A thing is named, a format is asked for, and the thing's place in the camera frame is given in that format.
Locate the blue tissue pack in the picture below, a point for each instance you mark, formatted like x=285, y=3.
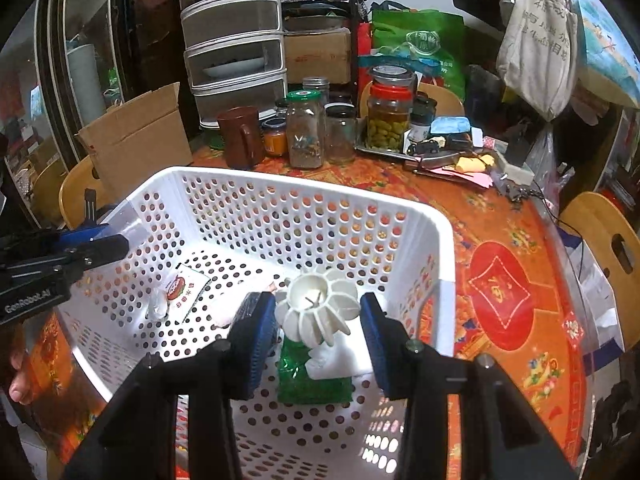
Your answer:
x=443, y=125

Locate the wooden chair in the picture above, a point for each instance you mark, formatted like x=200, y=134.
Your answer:
x=71, y=195
x=615, y=247

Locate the small white plastic bag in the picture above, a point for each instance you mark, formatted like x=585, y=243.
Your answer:
x=157, y=305

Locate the red lid pickle jar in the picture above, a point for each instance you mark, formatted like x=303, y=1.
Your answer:
x=389, y=106

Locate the white towel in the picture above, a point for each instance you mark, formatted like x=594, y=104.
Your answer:
x=348, y=357

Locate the beige canvas tote bag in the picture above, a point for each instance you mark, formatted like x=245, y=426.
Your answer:
x=538, y=55

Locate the white red snack packet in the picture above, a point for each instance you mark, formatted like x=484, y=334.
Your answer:
x=182, y=287

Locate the brown plastic mug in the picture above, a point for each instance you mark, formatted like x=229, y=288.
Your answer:
x=240, y=129

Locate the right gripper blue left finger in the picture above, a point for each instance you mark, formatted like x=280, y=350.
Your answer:
x=252, y=335

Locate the green shopping bag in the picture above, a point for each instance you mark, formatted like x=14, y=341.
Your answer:
x=434, y=39

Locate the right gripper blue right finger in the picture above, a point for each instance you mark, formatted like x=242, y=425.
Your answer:
x=393, y=367

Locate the brown cardboard box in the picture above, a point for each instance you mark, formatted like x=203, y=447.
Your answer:
x=133, y=141

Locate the small orange jar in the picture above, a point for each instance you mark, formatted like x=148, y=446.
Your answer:
x=274, y=137

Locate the green lid glass jar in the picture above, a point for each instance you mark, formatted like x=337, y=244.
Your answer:
x=304, y=129

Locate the right wooden chair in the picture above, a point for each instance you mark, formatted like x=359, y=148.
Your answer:
x=615, y=247

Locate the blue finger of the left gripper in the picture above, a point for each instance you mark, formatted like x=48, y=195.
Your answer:
x=82, y=235
x=94, y=253

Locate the green foil packet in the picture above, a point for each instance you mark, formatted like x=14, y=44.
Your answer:
x=296, y=387

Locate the left wooden chair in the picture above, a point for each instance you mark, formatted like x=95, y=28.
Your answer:
x=71, y=195

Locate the white perforated plastic basket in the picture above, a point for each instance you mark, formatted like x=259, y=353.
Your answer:
x=249, y=232

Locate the grey stacked drawer tower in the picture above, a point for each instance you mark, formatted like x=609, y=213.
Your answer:
x=234, y=55

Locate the empty glass jar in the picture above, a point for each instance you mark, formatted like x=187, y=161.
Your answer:
x=341, y=129

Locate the red floral tablecloth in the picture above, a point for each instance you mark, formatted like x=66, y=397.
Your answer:
x=512, y=302

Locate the blue printed hanging bag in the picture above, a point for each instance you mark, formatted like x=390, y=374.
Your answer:
x=610, y=68

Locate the cream ribbed soft ball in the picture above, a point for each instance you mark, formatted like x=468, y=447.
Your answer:
x=317, y=307

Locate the person's left hand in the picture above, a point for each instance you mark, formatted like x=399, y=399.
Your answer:
x=21, y=388

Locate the small black lid bottle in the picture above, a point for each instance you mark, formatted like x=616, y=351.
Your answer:
x=422, y=115

